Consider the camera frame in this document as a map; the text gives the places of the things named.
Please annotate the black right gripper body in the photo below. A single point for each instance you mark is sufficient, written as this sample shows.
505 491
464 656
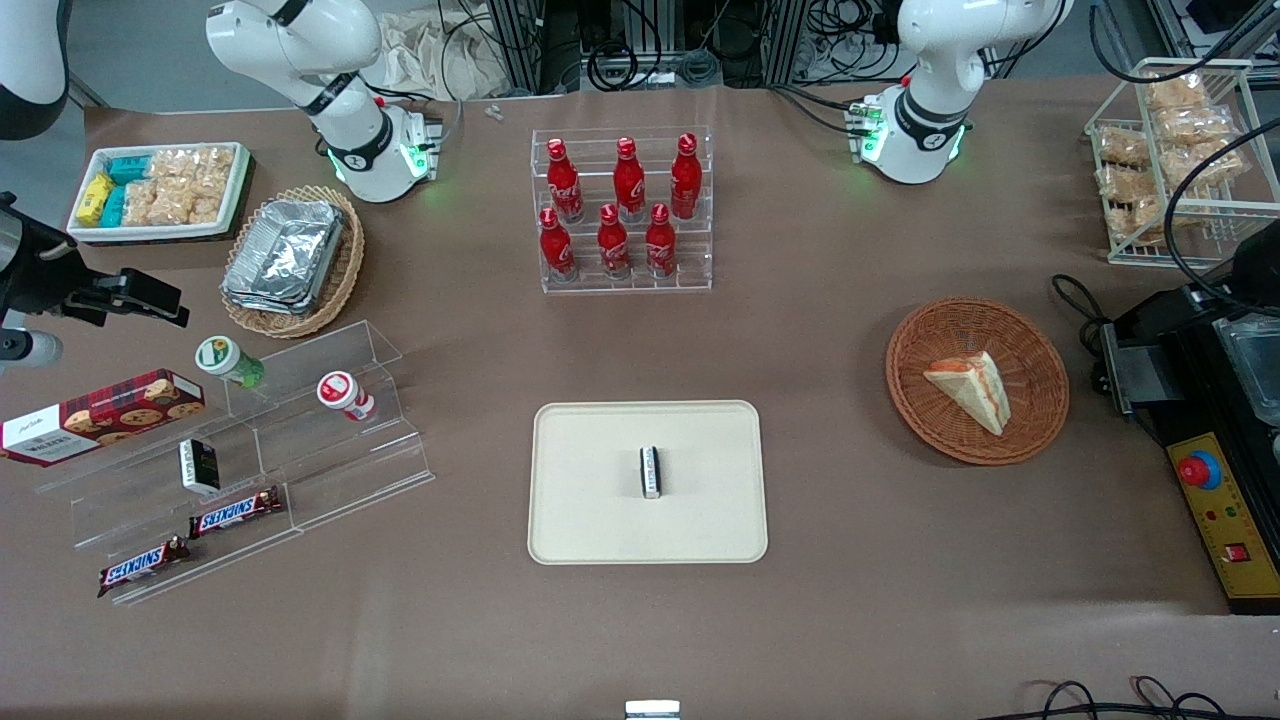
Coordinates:
42 274

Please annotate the triangle sandwich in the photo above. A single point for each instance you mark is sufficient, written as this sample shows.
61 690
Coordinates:
975 392

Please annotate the white rectangular snack tray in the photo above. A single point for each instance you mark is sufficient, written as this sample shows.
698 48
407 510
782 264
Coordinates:
235 200

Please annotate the aluminium foil tray stack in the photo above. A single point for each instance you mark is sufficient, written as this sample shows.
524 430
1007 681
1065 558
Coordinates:
285 255

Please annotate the oval light wicker basket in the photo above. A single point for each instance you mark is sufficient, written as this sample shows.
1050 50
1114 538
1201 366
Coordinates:
347 262

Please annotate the round brown wicker basket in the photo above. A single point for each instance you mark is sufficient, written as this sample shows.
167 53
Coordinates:
1035 400

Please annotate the beige plastic tray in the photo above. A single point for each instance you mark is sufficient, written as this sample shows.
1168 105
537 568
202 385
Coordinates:
590 500

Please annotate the green lidded snack cup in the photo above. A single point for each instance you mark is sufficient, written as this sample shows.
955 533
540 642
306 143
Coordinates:
220 357

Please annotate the yellow snack packet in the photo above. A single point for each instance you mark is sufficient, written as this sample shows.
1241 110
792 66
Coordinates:
95 198

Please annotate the rice cracker bag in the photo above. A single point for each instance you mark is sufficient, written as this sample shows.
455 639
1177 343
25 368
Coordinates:
195 167
195 204
142 204

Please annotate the teal snack packet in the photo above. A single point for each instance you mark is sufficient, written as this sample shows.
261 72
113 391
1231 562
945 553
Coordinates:
114 206
130 168

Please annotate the red plaid cookie box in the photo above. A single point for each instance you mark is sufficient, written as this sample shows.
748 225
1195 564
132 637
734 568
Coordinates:
110 415

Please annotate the fried snack bag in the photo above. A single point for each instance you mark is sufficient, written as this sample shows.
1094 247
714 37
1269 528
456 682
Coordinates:
1127 183
1175 92
1135 218
1122 147
1205 162
1195 125

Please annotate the black machine with yellow panel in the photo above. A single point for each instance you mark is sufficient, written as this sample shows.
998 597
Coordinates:
1210 400

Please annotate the small black snack pack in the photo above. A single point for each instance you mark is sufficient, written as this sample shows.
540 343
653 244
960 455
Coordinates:
198 468
651 475

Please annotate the red lidded snack cup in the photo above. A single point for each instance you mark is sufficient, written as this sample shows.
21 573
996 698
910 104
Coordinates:
338 390

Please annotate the Snickers chocolate bar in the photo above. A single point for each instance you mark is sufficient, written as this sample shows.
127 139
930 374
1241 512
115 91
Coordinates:
143 567
235 513

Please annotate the clear acrylic step shelf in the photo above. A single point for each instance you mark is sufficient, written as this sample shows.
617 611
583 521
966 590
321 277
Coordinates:
340 470

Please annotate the crumpled clear plastic sheet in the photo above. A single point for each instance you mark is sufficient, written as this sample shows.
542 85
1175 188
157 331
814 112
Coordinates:
440 55

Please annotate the red cola bottle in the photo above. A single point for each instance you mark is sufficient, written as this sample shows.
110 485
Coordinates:
629 185
565 190
686 180
556 250
660 245
613 248

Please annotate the clear acrylic bottle rack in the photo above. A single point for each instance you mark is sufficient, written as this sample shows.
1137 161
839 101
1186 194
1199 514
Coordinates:
700 255

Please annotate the small white block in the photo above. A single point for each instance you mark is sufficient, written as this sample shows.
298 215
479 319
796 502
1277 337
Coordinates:
652 710

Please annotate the aluminium frame rack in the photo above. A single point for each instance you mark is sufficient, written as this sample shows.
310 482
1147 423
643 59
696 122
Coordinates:
520 40

